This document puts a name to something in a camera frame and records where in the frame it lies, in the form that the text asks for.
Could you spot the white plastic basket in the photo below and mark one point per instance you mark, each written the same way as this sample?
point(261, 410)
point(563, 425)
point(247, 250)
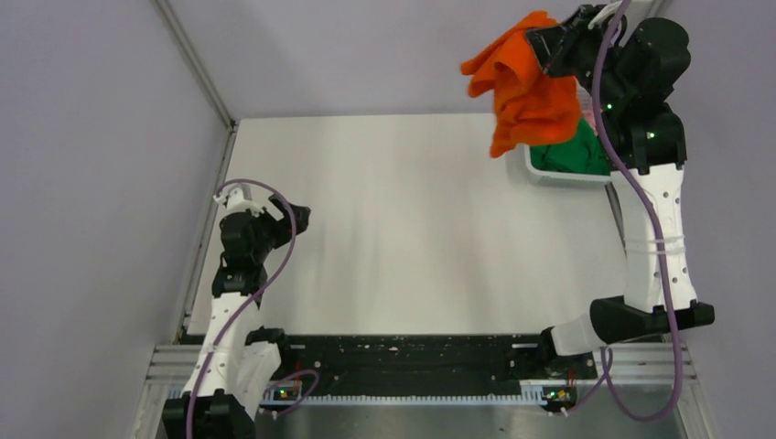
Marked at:
point(546, 178)

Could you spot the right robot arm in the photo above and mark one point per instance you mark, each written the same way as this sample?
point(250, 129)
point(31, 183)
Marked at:
point(644, 140)

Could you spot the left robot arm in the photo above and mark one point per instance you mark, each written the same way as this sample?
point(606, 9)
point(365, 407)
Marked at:
point(222, 395)

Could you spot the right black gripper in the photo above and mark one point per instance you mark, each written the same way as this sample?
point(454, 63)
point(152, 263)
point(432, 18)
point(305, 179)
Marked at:
point(552, 45)

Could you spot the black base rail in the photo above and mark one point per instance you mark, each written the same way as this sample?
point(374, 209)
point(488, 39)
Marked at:
point(356, 367)

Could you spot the white cable duct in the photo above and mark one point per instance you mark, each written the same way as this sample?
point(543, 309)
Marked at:
point(287, 394)

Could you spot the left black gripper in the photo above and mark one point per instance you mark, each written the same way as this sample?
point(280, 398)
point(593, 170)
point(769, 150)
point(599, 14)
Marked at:
point(284, 235)

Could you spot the pink t shirt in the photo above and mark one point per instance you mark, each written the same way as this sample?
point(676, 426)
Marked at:
point(588, 115)

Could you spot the green t shirt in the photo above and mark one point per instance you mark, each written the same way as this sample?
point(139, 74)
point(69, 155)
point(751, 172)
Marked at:
point(582, 154)

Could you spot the orange t shirt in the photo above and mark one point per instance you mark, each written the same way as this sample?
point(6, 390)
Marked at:
point(529, 107)

